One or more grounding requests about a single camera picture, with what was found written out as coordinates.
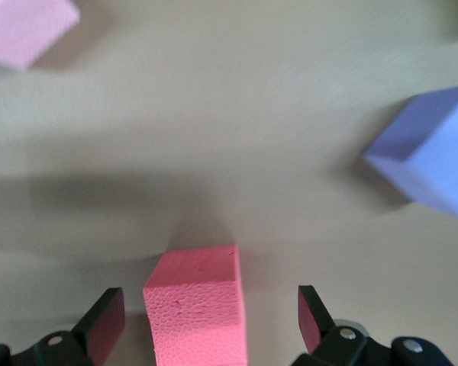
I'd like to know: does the pink foam cube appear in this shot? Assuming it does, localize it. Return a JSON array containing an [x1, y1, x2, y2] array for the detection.
[[0, 0, 81, 72]]

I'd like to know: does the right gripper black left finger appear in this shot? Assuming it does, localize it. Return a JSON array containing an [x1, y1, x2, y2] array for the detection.
[[0, 287, 127, 366]]

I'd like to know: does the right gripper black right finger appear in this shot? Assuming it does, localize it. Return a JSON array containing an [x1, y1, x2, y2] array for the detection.
[[292, 284, 455, 366]]

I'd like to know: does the red foam cube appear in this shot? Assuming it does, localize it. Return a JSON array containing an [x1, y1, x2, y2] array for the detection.
[[142, 243, 249, 366]]

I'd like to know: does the brown table mat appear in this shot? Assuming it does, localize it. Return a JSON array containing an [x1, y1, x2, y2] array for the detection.
[[0, 0, 458, 366]]

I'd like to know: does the purple foam cube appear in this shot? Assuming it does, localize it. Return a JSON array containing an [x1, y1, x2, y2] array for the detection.
[[361, 82, 458, 224]]

